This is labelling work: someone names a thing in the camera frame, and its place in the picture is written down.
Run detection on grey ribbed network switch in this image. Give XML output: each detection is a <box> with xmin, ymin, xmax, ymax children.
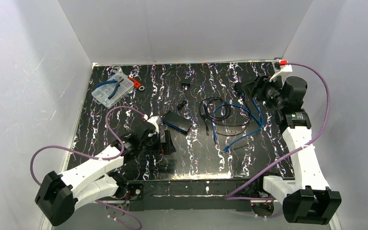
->
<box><xmin>161</xmin><ymin>130</ymin><xmax>176</xmax><ymax>155</ymax></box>

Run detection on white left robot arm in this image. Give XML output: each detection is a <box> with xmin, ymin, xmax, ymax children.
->
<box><xmin>35</xmin><ymin>121</ymin><xmax>175</xmax><ymax>226</ymax></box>

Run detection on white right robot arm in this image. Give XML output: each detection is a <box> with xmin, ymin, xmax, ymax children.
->
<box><xmin>234</xmin><ymin>76</ymin><xmax>342</xmax><ymax>225</ymax></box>

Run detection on small black clip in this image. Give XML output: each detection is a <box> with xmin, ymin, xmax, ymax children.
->
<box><xmin>177</xmin><ymin>100</ymin><xmax>187</xmax><ymax>110</ymax></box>

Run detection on red black tool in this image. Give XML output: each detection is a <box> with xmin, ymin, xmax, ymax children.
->
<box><xmin>129</xmin><ymin>77</ymin><xmax>145</xmax><ymax>92</ymax></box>

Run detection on clear plastic parts box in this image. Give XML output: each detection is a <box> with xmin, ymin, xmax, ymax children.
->
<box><xmin>91</xmin><ymin>71</ymin><xmax>134</xmax><ymax>109</ymax></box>

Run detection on black base bar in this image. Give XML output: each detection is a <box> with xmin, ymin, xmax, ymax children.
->
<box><xmin>120</xmin><ymin>179</ymin><xmax>267</xmax><ymax>213</ymax></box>

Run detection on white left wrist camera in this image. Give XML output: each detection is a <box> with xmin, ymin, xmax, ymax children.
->
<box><xmin>147</xmin><ymin>116</ymin><xmax>161</xmax><ymax>133</ymax></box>

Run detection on black switch with blue ports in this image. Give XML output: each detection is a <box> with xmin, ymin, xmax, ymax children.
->
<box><xmin>162</xmin><ymin>111</ymin><xmax>192</xmax><ymax>135</ymax></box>

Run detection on black ethernet cable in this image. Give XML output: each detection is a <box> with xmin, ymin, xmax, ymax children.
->
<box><xmin>199</xmin><ymin>96</ymin><xmax>253</xmax><ymax>137</ymax></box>

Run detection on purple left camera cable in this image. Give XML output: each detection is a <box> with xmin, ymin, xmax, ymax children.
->
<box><xmin>30</xmin><ymin>105</ymin><xmax>148</xmax><ymax>230</ymax></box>

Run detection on purple camera cable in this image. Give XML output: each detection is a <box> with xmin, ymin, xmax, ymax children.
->
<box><xmin>30</xmin><ymin>105</ymin><xmax>148</xmax><ymax>230</ymax></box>
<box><xmin>224</xmin><ymin>62</ymin><xmax>331</xmax><ymax>219</ymax></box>

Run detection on blue handled pliers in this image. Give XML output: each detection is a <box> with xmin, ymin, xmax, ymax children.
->
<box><xmin>96</xmin><ymin>78</ymin><xmax>124</xmax><ymax>100</ymax></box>

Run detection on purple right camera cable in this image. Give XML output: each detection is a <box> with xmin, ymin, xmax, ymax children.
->
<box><xmin>224</xmin><ymin>62</ymin><xmax>331</xmax><ymax>219</ymax></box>

